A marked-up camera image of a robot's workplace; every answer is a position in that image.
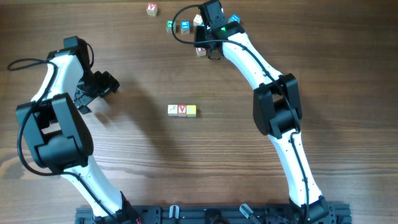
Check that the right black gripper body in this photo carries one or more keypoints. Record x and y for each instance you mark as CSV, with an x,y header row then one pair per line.
x,y
200,35

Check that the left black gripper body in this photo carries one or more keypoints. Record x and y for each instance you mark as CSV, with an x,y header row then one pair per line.
x,y
93,86

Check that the red letter I block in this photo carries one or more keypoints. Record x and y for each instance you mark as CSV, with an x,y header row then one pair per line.
x,y
201,52

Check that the yellow block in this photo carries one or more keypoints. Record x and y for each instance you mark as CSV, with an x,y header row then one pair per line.
x,y
191,111

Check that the red letter V block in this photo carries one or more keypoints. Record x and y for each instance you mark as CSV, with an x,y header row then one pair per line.
x,y
182,110

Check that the natural picture block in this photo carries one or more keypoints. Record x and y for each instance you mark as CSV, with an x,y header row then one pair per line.
x,y
172,110

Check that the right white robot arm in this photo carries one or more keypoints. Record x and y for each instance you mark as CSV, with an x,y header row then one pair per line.
x,y
276,107

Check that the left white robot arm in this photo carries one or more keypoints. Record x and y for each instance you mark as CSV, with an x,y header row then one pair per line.
x,y
53,138

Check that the natural wooden block top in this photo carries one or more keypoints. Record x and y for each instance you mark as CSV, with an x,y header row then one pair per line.
x,y
198,21

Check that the blue picture block left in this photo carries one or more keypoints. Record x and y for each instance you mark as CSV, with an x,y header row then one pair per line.
x,y
185,27

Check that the green letter N block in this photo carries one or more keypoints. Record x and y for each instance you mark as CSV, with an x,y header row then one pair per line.
x,y
170,26

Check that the blue block far right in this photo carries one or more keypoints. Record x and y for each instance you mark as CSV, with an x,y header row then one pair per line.
x,y
235,18

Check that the red letter Y block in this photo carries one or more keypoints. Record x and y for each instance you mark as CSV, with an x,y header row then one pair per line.
x,y
152,9

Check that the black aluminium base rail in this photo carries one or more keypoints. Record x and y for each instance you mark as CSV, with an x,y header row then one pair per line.
x,y
276,213

